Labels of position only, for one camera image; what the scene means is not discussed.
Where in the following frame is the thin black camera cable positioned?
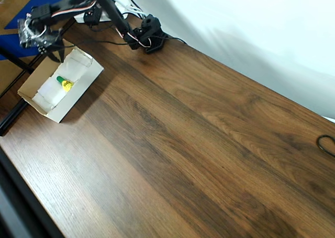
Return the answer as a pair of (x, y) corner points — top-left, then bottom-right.
(59, 23), (188, 47)

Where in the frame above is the yellow green glue bottle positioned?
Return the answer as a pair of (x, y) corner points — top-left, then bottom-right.
(56, 75), (75, 93)

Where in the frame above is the white cardboard box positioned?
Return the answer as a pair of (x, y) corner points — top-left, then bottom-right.
(17, 46), (105, 123)

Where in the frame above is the white power strip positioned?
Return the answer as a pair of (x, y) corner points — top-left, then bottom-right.
(74, 0), (132, 24)

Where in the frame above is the black stand pole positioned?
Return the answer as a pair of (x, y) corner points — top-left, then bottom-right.
(0, 46), (35, 73)

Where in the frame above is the black metal bar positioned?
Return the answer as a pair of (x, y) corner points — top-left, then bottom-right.
(0, 101), (29, 137)

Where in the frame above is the white power cable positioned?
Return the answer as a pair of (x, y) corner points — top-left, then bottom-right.
(112, 0), (148, 19)

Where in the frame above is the looped black cable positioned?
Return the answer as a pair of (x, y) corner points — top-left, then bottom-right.
(316, 134), (335, 158)

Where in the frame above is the black power adapter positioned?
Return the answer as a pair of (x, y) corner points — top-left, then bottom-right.
(84, 5), (103, 27)

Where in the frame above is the large brown blue-printed carton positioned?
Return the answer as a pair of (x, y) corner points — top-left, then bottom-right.
(0, 0), (88, 99)

